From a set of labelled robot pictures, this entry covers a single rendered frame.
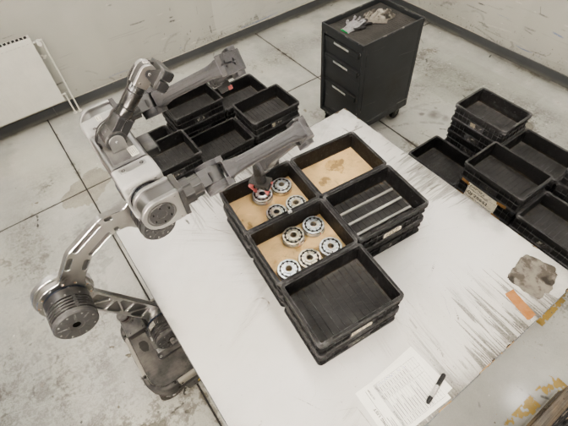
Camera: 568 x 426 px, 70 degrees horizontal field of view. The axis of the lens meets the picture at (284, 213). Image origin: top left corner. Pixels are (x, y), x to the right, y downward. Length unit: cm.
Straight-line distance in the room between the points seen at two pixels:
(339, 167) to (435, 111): 198
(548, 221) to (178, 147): 239
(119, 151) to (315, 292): 95
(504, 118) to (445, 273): 155
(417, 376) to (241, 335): 74
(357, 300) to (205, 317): 67
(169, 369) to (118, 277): 91
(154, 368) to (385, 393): 123
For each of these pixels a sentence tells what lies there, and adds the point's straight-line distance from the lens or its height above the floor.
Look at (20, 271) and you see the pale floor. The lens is 343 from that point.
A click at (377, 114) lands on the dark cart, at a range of 357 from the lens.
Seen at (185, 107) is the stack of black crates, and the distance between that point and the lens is 330.
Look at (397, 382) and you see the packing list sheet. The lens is 180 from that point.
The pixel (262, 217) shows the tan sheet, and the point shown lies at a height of 83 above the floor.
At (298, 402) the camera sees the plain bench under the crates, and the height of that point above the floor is 70.
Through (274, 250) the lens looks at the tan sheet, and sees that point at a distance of 188.
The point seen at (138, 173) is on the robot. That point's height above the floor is 153.
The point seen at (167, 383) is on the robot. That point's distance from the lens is 236.
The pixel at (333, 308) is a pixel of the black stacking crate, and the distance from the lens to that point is 174.
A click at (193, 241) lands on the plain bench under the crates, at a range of 214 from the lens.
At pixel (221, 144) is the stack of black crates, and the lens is 307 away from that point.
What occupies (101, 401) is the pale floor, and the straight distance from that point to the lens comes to 273.
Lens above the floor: 240
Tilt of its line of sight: 52 degrees down
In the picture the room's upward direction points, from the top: 5 degrees counter-clockwise
